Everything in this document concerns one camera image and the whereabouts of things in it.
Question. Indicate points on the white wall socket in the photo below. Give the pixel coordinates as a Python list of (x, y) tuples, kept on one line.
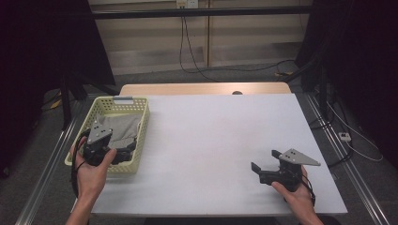
[(187, 3)]

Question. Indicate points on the person's right hand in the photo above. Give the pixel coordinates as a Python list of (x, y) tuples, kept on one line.
[(300, 198)]

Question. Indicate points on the yellow floor tape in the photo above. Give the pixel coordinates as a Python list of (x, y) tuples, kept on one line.
[(55, 104), (283, 74)]

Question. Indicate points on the pale yellow perforated plastic basket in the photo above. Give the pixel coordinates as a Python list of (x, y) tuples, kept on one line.
[(141, 125)]

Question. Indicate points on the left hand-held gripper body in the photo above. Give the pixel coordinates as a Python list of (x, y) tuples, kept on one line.
[(98, 134)]

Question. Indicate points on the grey pants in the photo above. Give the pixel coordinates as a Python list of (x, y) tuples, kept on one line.
[(122, 126)]

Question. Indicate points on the black curtain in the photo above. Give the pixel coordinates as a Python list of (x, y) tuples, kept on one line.
[(366, 62), (37, 47)]

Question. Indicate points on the aluminium floor rail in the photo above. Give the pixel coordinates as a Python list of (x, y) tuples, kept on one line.
[(353, 175), (50, 162)]

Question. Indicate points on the white power adapter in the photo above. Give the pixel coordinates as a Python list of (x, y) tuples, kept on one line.
[(344, 136)]

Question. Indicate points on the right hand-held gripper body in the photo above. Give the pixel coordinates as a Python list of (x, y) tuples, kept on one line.
[(297, 157)]

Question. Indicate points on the black horizontal metal bar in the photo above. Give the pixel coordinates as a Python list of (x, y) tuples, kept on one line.
[(203, 12)]

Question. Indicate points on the person's left hand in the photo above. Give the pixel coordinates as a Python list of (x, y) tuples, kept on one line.
[(90, 179)]

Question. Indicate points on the black metal stand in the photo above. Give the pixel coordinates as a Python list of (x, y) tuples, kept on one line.
[(314, 72), (65, 103)]

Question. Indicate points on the wooden table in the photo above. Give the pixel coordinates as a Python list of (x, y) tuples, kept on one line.
[(187, 89)]

